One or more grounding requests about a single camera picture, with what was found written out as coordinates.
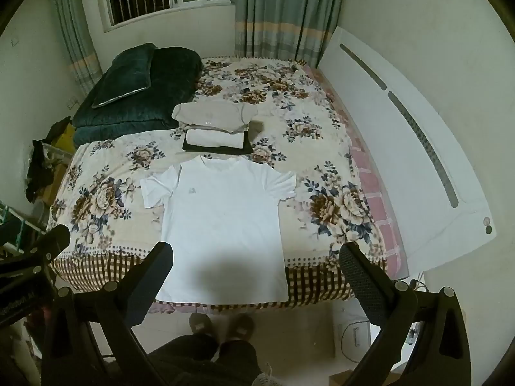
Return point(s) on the white headboard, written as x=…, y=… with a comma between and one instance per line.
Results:
x=402, y=128

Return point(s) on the floral bed sheet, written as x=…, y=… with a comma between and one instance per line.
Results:
x=305, y=148

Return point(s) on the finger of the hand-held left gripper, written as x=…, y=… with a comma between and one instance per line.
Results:
x=48, y=243

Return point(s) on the white t-shirt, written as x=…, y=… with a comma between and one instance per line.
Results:
x=221, y=229

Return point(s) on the white shoe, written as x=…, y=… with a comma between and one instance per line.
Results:
x=263, y=376

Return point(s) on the grey slipper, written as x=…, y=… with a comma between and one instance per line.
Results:
x=200, y=323
x=240, y=325

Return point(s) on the green crate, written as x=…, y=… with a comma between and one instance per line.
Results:
x=16, y=229

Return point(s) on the beige folded shirt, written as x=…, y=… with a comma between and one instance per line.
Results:
x=213, y=114

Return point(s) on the wall socket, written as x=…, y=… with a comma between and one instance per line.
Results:
x=72, y=103

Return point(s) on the yellow box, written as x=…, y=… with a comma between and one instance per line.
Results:
x=66, y=138

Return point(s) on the pink checked mattress pad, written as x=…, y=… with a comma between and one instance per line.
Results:
x=374, y=193

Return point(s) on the person's dark trousers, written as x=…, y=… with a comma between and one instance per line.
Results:
x=201, y=362

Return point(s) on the narrow teal striped curtain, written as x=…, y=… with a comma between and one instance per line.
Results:
x=76, y=40

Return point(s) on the cardboard box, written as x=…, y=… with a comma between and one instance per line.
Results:
x=344, y=378

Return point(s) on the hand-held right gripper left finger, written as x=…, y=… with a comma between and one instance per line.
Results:
x=155, y=269

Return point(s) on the dark green quilt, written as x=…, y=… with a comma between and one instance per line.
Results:
x=161, y=100

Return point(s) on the wide teal striped curtain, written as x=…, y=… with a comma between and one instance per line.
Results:
x=281, y=16

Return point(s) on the black clothes heap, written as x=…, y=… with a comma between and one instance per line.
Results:
x=38, y=169

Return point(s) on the dark green pillow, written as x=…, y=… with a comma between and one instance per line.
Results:
x=124, y=76

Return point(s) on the white folded garment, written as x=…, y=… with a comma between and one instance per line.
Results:
x=213, y=138

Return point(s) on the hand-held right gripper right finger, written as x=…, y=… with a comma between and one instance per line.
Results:
x=362, y=281

